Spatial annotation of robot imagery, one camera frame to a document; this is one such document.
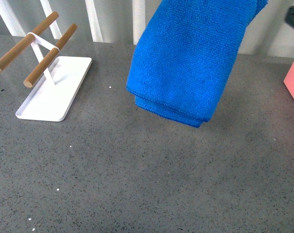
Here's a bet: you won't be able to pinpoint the blue microfiber cloth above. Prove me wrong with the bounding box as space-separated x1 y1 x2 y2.
126 0 267 127

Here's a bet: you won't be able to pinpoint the white towel rack wooden bars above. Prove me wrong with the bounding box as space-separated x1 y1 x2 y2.
0 12 92 122

